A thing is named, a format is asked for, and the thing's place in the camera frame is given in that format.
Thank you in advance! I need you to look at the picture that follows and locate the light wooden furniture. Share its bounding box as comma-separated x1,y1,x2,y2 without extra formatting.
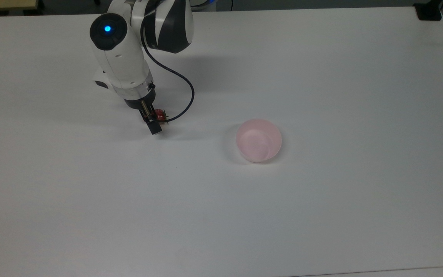
0,0,39,12

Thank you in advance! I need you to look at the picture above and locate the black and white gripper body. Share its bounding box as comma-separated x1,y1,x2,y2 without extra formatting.
93,69,157,112

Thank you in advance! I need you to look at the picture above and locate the black table clamp block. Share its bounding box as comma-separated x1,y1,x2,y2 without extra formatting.
413,3,443,21

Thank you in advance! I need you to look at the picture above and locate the pink translucent plastic bowl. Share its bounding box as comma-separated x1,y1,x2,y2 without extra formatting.
235,118,283,164

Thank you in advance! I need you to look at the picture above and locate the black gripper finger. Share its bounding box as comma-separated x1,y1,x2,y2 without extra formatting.
149,100,163,135
141,101,156,135

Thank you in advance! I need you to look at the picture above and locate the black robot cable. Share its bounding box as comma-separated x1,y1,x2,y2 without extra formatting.
140,15,195,123

